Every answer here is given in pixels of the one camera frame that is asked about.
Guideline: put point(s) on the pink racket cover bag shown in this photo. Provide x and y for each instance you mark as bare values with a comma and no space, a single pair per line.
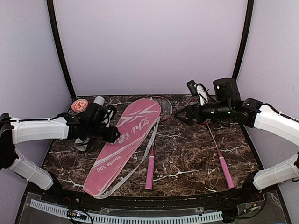
134,125

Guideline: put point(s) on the red patterned bowl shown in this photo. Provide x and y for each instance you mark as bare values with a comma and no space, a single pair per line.
79,105

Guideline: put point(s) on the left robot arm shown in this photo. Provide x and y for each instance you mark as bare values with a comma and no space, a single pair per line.
93,122

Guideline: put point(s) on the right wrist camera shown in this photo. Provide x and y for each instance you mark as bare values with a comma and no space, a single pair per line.
198,91

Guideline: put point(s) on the white slotted cable duct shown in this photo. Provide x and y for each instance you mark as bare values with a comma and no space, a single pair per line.
122,216

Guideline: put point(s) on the black front rail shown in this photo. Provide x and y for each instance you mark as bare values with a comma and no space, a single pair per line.
226,200

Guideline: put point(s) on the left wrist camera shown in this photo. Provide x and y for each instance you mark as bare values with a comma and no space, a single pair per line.
109,115

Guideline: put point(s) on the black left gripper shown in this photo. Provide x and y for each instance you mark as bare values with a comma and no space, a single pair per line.
111,137

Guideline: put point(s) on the right black frame post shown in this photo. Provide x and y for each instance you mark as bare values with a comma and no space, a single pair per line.
244,38

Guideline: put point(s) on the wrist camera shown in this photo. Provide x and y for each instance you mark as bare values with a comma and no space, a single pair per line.
198,91
109,115

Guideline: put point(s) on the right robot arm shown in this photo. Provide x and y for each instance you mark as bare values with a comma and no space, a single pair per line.
251,113

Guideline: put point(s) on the pink badminton racket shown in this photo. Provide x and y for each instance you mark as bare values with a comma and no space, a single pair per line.
165,114
222,161

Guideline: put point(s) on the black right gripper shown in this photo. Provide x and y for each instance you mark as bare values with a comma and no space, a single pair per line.
191,114

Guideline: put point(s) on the white shuttlecock tube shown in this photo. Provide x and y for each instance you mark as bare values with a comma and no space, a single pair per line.
81,145

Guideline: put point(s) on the left black frame post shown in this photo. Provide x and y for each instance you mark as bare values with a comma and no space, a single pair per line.
59,48

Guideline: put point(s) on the black frame post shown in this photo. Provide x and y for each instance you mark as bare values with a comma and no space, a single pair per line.
59,48
244,38

